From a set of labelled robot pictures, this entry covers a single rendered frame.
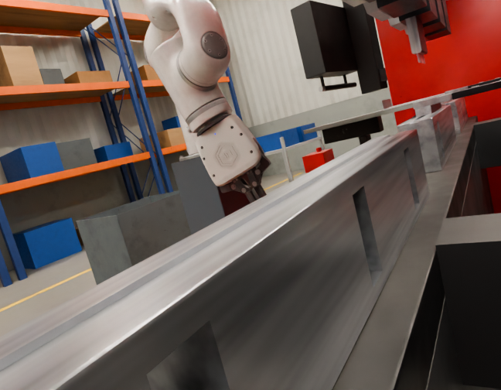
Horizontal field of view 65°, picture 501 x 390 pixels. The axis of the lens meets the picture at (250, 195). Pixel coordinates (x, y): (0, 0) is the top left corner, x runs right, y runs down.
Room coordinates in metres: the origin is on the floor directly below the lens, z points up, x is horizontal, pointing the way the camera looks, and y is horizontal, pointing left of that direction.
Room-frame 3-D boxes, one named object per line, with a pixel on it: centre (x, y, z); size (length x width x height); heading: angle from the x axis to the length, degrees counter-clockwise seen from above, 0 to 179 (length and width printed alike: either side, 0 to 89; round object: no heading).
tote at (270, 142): (4.52, -0.39, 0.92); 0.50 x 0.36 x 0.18; 52
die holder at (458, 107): (1.36, -0.75, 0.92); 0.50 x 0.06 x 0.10; 147
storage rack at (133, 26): (8.56, 0.96, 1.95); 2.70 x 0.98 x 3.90; 142
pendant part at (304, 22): (2.25, -0.63, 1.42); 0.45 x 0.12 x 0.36; 139
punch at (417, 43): (0.91, -0.45, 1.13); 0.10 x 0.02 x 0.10; 147
